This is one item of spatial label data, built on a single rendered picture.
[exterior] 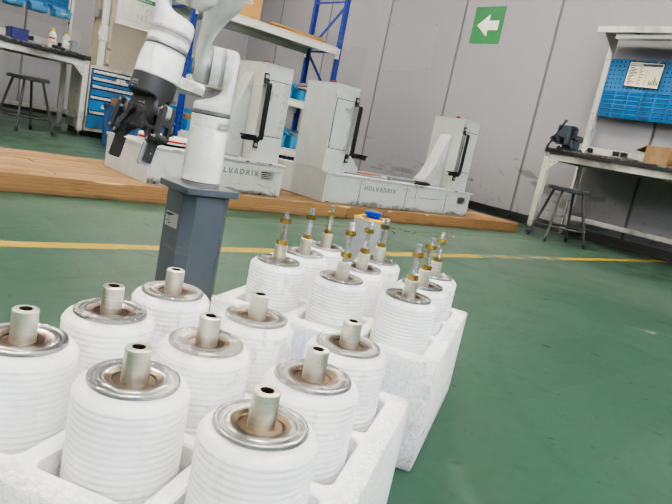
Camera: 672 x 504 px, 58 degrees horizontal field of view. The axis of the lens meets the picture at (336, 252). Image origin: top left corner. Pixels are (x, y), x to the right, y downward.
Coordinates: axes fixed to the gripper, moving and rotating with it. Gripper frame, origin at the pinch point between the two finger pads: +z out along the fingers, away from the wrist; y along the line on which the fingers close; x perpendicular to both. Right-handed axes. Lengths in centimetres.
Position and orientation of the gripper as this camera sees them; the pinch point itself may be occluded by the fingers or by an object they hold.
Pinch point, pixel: (128, 157)
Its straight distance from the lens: 109.2
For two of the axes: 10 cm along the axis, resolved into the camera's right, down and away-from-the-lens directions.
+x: 5.7, 1.9, 8.0
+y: 7.5, 2.7, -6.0
